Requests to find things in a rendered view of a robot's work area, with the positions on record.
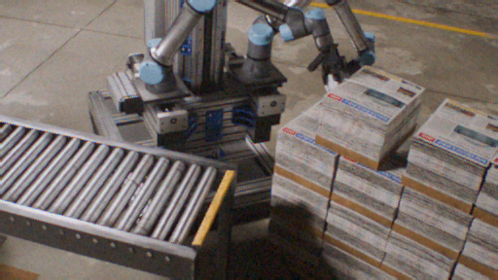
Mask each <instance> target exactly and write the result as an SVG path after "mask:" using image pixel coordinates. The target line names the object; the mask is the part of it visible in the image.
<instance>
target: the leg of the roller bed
mask: <svg viewBox="0 0 498 280"><path fill-rule="evenodd" d="M233 202H234V194H233V195H231V194H228V193H226V195H225V197H224V199H223V201H222V203H221V204H220V210H219V224H218V238H217V253H216V280H228V278H229V266H230V255H231V224H232V213H233Z"/></svg>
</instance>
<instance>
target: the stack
mask: <svg viewBox="0 0 498 280"><path fill-rule="evenodd" d="M322 104H323V100H321V101H319V102H317V103H316V104H315V105H313V106H312V107H310V108H309V109H307V111H306V112H302V114H301V115H300V116H298V117H296V118H294V119H293V120H291V121H290V122H287V123H286V125H284V126H283V127H282V128H280V129H279V130H278V132H277V140H276V141H277V142H276V143H277V145H276V148H275V149H276V152H275V153H276V155H275V165H277V166H280V167H282V168H284V169H286V170H287V171H289V172H293V173H295V174H297V175H298V176H300V177H303V178H305V179H306V180H307V181H309V182H311V183H314V184H316V185H318V186H319V187H321V188H324V189H326V190H328V191H329V192H331V190H333V193H337V194H338V195H340V196H342V197H345V198H347V199H349V200H351V201H352V202H356V203H357V204H359V205H361V206H362V207H363V206H364V207H366V208H367V209H369V210H371V211H374V212H375V213H376V214H378V215H379V216H383V217H384V218H386V219H388V220H392V221H393V220H394V219H395V218H396V217H397V216H398V218H397V219H396V220H395V223H396V224H399V225H401V226H402V227H404V228H408V229H409V230H411V231H414V232H416V233H417V234H419V235H423V236H425V237H426V238H428V239H431V240H432V241H434V242H436V243H439V244H440V245H442V246H446V248H448V249H450V250H453V251H454V252H456V253H460V252H462V251H463V249H464V251H463V252H462V253H461V256H463V257H467V258H468V259H470V260H473V261H474V262H476V263H480V264H482V265H485V266H486V267H488V268H491V269H492V270H494V271H497V272H498V228H497V227H494V226H492V225H491V224H488V223H485V222H484V221H481V220H479V219H478V218H476V217H472V213H473V211H474V208H475V206H476V205H475V206H474V208H472V211H471V213H470V214H468V213H464V212H462V211H461V210H459V209H455V208H454V207H451V206H450V205H449V206H448V205H446V204H444V203H442V202H441V201H440V202H439V201H438V200H436V199H435V198H432V197H429V196H428V195H425V194H424V193H420V192H417V191H416V190H412V189H410V188H408V187H406V186H404V185H400V182H401V179H402V175H403V174H404V172H405V170H406V169H407V164H408V162H409V150H410V145H411V143H412V138H413V135H411V136H410V137H409V139H408V140H406V141H405V143H404V144H403V145H401V146H400V148H399V149H398V150H396V152H395V154H394V155H392V156H391V158H390V159H388V160H387V161H386V162H385V163H384V164H383V165H382V166H381V167H380V168H379V169H378V170H372V169H371V168H369V167H367V166H366V165H363V164H361V163H358V162H357V161H355V160H351V159H349V158H348V157H344V156H341V155H339V154H337V153H335V152H334V151H332V150H328V149H326V148H324V147H323V146H320V145H317V144H315V138H316V134H317V133H318V120H319V117H320V115H321V114H322V113H321V111H320V110H322V109H321V107H322V106H323V105H322ZM272 182H273V183H272V189H271V200H270V205H271V206H273V207H274V208H276V209H280V210H281V211H283V212H285V213H286V214H288V215H291V216H293V217H295V218H296V219H298V220H301V221H303V222H305V223H307V224H308V225H311V226H312V227H314V228H318V229H320V230H321V231H323V232H324V231H325V232H326V234H328V235H330V236H331V237H332V238H335V239H336V240H338V241H340V242H343V243H345V244H346V245H348V246H351V247H353V248H354V249H355V250H357V251H360V252H362V253H364V254H365V255H368V256H369V257H371V258H372V259H376V260H377V261H378V262H380V263H381V262H382V261H383V260H384V261H383V262H382V263H384V264H385V265H387V266H389V267H391V268H393V269H396V270H397V271H399V272H401V273H404V274H405V275H406V276H408V277H410V278H412V279H413V280H493V279H490V278H489V277H486V276H484V275H483V274H480V273H478V272H477V271H473V270H472V269H471V268H468V267H466V266H465V265H463V264H460V263H459V262H458V260H459V258H458V259H457V261H454V260H453V259H450V258H448V257H446V256H445V255H442V254H440V253H439V252H435V251H434V250H432V249H431V248H428V247H426V246H424V245H422V244H421V245H420V244H419V243H417V242H416V241H412V240H411V239H409V238H408V237H404V236H403V235H401V234H400V233H397V232H396V231H393V230H392V228H391V229H390V228H388V227H386V226H384V225H381V224H380V223H378V222H376V221H373V220H371V219H370V218H368V217H364V216H362V215H361V214H359V213H357V212H354V211H352V210H351V209H349V208H347V207H344V206H342V205H341V204H339V203H337V202H334V201H332V200H331V198H326V197H324V196H323V195H321V194H319V193H317V192H313V191H312V190H310V189H308V188H305V187H303V186H302V185H300V184H298V183H295V182H293V181H291V180H290V179H288V178H285V177H283V176H281V175H280V174H278V173H276V172H275V173H274V174H273V181H272ZM267 242H268V243H270V244H271V245H274V246H276V247H277V248H279V249H280V250H284V252H286V253H288V254H290V255H292V256H294V257H295V258H296V259H299V260H300V261H302V262H304V263H307V264H308V265H309V266H311V267H314V268H315V270H316V268H317V267H318V270H319V271H321V272H323V273H324V274H326V275H329V276H330V277H332V278H333V279H335V280H336V279H337V280H399V279H397V278H394V277H392V276H391V275H390V274H387V273H385V272H384V271H380V270H379V269H378V268H376V267H373V266H372V265H371V264H369V263H366V262H363V261H362V260H358V258H356V257H354V256H351V255H349V254H348V253H346V252H344V251H342V250H341V249H340V248H338V247H335V246H334V245H332V244H331V243H327V242H326V241H324V240H323V238H319V237H317V236H316V235H314V234H311V233H310V232H308V231H306V230H305V229H301V228H300V227H297V226H296V225H293V224H291V223H290V222H288V221H286V220H283V219H281V218H280V217H278V216H276V215H274V214H272V213H270V215H269V223H268V239H267ZM263 269H265V270H266V271H268V272H269V273H272V274H273V275H274V276H276V277H278V278H280V279H282V280H296V279H294V278H293V277H290V270H292V271H294V272H295V273H298V274H299V275H300V276H301V277H304V278H306V279H307V280H322V279H320V278H319V277H318V276H316V274H315V276H314V274H312V273H310V272H308V271H306V270H304V268H300V267H299V266H298V265H296V264H294V263H291V262H289V261H288V260H285V259H284V258H283V257H281V256H279V255H277V254H275V253H273V251H271V250H269V249H268V248H265V251H264V261H263Z"/></svg>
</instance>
